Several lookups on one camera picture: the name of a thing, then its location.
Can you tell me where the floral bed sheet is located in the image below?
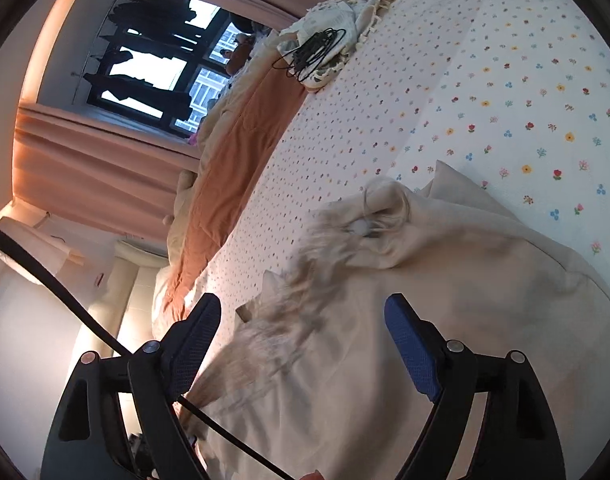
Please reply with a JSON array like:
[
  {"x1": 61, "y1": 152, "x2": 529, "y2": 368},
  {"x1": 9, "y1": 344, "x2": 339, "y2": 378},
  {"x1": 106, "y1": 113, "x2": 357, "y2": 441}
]
[{"x1": 150, "y1": 0, "x2": 610, "y2": 351}]

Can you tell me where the cream padded headboard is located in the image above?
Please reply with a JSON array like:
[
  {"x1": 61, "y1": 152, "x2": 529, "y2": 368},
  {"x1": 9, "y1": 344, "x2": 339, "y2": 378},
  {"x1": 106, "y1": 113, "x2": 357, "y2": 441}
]
[{"x1": 77, "y1": 239, "x2": 197, "y2": 361}]

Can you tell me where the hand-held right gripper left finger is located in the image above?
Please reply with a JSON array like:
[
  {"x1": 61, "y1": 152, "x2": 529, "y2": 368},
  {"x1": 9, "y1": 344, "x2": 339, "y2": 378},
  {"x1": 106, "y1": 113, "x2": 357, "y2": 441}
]
[{"x1": 40, "y1": 292, "x2": 223, "y2": 480}]

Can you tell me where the beige duvet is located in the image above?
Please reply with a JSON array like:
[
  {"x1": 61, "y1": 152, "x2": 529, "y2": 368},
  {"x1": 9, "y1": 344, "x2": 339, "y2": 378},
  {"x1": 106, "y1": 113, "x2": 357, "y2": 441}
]
[{"x1": 164, "y1": 25, "x2": 287, "y2": 267}]

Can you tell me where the orange blanket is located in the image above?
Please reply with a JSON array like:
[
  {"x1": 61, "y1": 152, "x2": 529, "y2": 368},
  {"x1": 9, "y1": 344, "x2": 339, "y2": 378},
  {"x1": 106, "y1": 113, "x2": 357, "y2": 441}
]
[{"x1": 162, "y1": 57, "x2": 312, "y2": 322}]

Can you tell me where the beige jacket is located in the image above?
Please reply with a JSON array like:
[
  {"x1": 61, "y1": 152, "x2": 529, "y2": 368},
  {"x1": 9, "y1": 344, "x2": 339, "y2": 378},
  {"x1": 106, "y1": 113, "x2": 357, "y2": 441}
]
[{"x1": 177, "y1": 160, "x2": 610, "y2": 480}]

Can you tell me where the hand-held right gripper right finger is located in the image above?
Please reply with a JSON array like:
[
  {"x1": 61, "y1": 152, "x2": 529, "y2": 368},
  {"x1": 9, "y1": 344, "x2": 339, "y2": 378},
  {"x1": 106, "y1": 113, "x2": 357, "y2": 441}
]
[{"x1": 383, "y1": 293, "x2": 569, "y2": 480}]

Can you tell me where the window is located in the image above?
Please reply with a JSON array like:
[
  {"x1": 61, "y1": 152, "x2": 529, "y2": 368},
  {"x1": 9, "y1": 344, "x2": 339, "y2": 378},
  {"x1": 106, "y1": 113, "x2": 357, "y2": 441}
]
[{"x1": 37, "y1": 0, "x2": 259, "y2": 142}]

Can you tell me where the coiled black cable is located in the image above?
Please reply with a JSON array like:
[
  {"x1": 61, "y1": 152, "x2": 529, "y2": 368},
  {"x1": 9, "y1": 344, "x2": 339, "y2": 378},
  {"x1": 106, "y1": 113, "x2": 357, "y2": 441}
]
[{"x1": 271, "y1": 27, "x2": 347, "y2": 84}]

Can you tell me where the dark hanging jacket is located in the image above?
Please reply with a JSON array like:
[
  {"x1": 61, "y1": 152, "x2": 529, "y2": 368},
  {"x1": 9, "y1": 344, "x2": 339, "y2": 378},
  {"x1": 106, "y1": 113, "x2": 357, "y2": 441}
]
[{"x1": 109, "y1": 7, "x2": 222, "y2": 50}]

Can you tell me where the brown plush toy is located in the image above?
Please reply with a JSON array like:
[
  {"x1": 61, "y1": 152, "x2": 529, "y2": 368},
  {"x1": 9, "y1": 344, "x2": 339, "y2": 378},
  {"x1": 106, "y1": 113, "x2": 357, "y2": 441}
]
[{"x1": 225, "y1": 34, "x2": 257, "y2": 77}]

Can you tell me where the dark hanging long coat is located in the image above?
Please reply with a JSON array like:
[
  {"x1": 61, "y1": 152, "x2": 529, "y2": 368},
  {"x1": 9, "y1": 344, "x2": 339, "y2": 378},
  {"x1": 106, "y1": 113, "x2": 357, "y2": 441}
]
[{"x1": 84, "y1": 72, "x2": 194, "y2": 122}]

